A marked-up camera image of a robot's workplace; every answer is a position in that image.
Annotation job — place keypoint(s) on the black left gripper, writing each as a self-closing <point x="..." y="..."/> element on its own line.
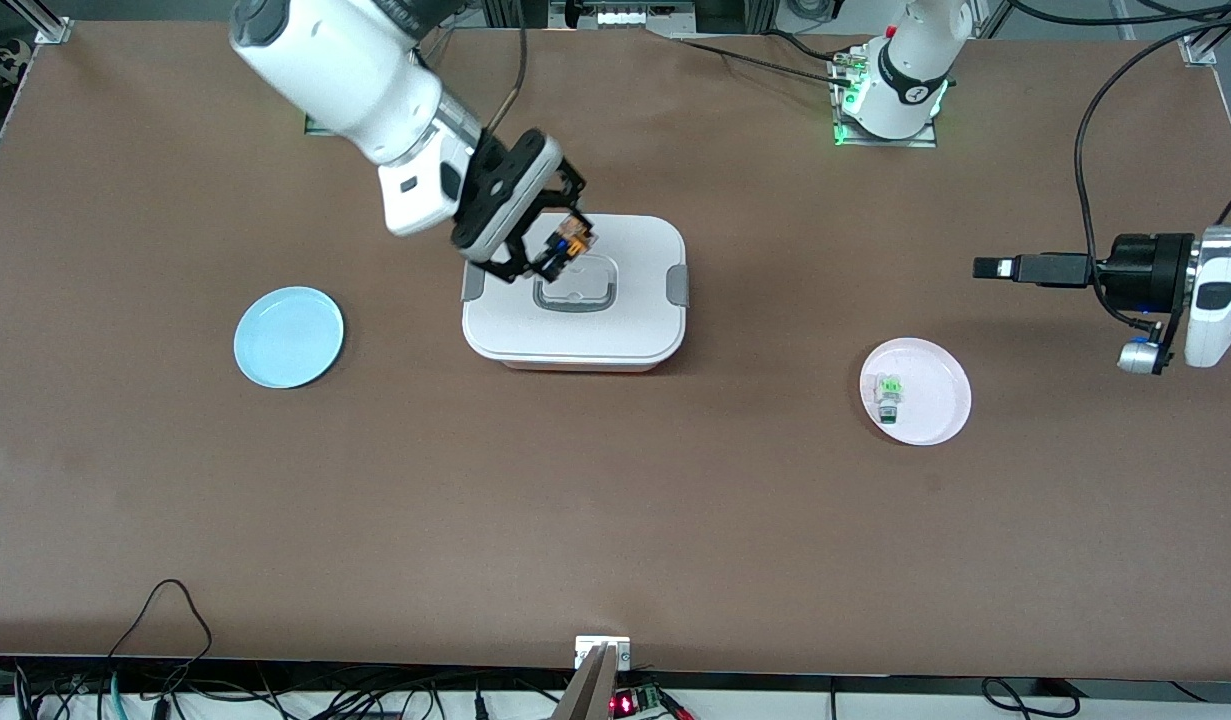
<point x="1147" y="270"/>

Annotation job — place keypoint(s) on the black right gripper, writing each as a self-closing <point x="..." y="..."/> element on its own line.
<point x="547" y="254"/>

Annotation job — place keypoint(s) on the orange and black switch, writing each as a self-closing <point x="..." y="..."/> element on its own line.
<point x="572" y="240"/>

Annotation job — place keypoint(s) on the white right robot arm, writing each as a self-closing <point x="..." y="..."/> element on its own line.
<point x="345" y="80"/>

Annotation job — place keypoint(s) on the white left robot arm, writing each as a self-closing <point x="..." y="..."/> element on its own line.
<point x="910" y="70"/>

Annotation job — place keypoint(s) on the white lidded lunch box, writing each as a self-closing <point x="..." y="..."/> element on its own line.
<point x="615" y="320"/>

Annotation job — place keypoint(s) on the pale pink plate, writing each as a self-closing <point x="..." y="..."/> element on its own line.
<point x="930" y="400"/>

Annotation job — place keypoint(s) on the light blue plate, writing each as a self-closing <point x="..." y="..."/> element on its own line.
<point x="287" y="338"/>

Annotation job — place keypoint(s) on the aluminium profile bar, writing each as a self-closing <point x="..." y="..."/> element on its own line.
<point x="587" y="690"/>

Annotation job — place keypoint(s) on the circuit board with red display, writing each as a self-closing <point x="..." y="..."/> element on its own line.
<point x="635" y="700"/>

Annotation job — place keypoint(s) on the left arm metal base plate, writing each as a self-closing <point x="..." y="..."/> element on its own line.
<point x="930" y="140"/>

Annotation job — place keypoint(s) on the green and white switch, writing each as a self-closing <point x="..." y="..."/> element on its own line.
<point x="888" y="395"/>

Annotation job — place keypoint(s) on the aluminium corner bracket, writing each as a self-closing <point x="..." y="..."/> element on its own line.
<point x="1200" y="52"/>
<point x="52" y="30"/>

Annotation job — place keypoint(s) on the white table edge bracket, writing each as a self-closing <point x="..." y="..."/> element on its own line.
<point x="587" y="648"/>

